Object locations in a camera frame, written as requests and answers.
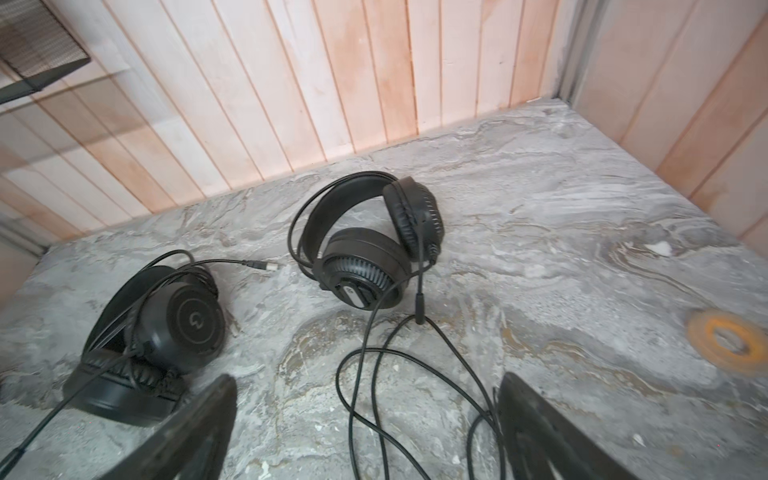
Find large black gaming headset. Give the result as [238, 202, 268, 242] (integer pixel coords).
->
[0, 248, 280, 475]

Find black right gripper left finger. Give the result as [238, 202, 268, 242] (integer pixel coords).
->
[102, 374, 238, 479]

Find small black wired headphones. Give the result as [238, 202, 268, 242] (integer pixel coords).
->
[286, 170, 508, 480]

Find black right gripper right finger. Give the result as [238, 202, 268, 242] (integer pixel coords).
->
[497, 372, 635, 479]

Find black wire mesh wall basket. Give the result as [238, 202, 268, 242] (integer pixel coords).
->
[1, 0, 91, 104]

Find small brown round disc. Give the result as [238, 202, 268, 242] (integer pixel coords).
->
[686, 309, 767, 377]

